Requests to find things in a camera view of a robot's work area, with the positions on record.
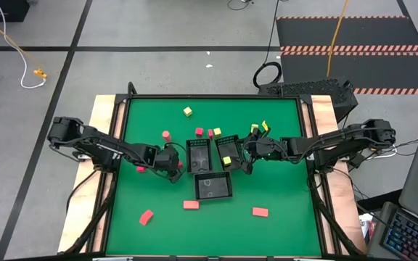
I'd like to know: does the green table mat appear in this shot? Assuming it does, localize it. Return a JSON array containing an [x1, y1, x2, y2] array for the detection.
[[105, 96, 322, 257]]

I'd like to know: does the black floor cabinet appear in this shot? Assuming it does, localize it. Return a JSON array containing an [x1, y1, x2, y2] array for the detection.
[[0, 0, 30, 24]]

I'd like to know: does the black mat orange-striped edge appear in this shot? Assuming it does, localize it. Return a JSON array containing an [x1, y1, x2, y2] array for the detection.
[[280, 51, 418, 96], [276, 14, 418, 52]]

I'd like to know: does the black perforated box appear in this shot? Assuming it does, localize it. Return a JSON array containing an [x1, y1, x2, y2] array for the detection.
[[258, 78, 359, 124]]

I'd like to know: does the black coiled cable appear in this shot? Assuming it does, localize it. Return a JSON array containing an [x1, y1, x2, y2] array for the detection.
[[253, 0, 283, 88]]

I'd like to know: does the red white small packet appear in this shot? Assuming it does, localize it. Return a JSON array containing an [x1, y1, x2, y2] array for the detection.
[[359, 213, 377, 244]]

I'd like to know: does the white floor cable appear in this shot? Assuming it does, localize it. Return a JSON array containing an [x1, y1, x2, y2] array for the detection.
[[0, 0, 47, 90]]

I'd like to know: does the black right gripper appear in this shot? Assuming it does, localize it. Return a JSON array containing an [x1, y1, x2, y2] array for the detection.
[[240, 130, 291, 176]]

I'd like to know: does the black slotted plastic basket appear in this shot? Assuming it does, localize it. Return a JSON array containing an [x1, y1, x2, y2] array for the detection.
[[186, 138, 214, 175], [194, 171, 234, 201], [214, 134, 246, 172]]

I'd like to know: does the yellow hanging cable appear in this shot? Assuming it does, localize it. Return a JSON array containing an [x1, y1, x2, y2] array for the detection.
[[326, 0, 350, 78], [0, 7, 49, 80]]

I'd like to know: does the red foam arch block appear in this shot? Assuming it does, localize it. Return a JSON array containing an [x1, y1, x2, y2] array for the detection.
[[139, 209, 155, 226]]

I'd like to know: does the thin black floor cable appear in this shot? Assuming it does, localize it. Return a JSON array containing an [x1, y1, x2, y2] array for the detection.
[[226, 0, 250, 12]]

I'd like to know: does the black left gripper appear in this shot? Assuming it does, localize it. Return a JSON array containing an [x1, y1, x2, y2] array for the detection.
[[154, 144, 185, 184]]

